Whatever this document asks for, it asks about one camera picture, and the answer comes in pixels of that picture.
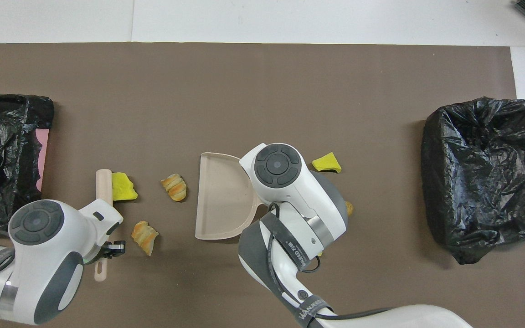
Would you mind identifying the brown table mat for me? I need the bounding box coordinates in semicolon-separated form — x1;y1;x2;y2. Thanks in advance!
0;42;525;328

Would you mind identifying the yellow sponge piece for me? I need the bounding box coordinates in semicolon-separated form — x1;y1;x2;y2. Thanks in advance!
312;152;342;174
111;172;139;202

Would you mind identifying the toy croissant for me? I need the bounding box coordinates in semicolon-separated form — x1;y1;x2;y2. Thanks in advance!
131;220;159;256
161;174;187;202

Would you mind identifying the beige plastic dustpan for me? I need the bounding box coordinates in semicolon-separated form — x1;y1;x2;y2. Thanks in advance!
194;152;270;241

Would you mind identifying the pink plastic bin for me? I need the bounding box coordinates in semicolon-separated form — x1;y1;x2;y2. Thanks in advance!
35;128;50;192

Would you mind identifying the beige hand brush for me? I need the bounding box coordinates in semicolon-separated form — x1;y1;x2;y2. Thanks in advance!
94;169;113;282

